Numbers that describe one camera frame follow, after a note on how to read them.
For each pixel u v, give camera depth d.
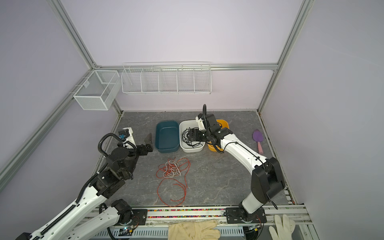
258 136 1.07
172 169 0.86
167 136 1.08
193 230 0.70
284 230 0.69
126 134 0.56
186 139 1.02
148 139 0.63
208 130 0.64
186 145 1.01
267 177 0.43
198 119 0.77
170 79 0.99
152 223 0.73
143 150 0.62
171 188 0.83
